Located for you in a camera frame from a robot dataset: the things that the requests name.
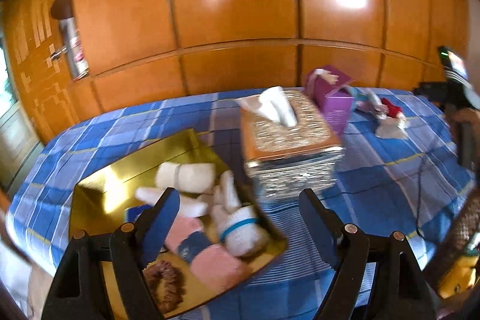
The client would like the ornate silver tissue box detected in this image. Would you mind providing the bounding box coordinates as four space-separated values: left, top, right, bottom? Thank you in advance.
240 90 344 203

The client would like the white tissue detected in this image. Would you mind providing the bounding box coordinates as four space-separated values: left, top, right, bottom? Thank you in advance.
236 86 298 127

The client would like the wooden door with glass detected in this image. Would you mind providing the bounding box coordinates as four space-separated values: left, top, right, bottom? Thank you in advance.
1 12 44 198

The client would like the gold metal tray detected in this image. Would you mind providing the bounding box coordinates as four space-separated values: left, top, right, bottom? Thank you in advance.
68 128 288 319

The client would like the white mesh cloth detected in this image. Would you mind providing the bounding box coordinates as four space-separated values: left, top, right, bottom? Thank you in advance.
154 162 216 194

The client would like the brown furry scrunchie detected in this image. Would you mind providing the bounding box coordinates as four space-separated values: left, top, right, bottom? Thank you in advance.
143 260 185 314

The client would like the wooden wardrobe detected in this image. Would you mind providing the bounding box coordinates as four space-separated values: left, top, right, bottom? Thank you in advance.
0 0 470 145

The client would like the purple tissue box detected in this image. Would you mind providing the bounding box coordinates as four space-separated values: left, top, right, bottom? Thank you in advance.
304 65 353 136

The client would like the white knit glove blue band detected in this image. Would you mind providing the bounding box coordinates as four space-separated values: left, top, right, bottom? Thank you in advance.
210 171 269 258

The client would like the small doll toy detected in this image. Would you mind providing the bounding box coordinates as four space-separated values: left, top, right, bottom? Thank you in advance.
354 88 408 140

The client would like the pink blue folded towel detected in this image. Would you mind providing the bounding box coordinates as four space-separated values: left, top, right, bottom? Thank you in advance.
164 216 252 293

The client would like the person's right hand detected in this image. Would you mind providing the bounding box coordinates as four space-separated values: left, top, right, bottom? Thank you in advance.
447 108 480 165

